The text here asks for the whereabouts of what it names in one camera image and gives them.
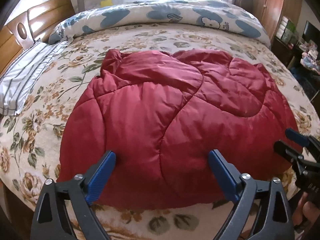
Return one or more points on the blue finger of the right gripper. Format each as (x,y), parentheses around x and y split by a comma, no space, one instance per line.
(310,142)
(289,153)

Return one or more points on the right hand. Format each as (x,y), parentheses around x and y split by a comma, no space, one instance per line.
(305,209)

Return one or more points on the wooden headboard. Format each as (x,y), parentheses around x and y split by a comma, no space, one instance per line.
(36,23)

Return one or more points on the blue white patterned duvet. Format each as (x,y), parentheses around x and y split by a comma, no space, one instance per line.
(210,13)

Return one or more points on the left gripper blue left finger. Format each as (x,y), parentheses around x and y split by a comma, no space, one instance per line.
(51,219)

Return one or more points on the floral bed cover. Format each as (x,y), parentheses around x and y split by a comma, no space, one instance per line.
(30,142)

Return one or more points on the wooden wardrobe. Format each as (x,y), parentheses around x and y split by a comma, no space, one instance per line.
(270,13)

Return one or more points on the red quilted down jacket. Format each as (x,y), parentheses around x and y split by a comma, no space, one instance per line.
(161,114)

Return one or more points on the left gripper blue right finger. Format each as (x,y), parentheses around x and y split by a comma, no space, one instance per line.
(273,219)

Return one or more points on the dark side table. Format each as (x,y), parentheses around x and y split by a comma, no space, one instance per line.
(290,57)

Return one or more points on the striped pillow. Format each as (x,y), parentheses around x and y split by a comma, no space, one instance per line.
(22,74)

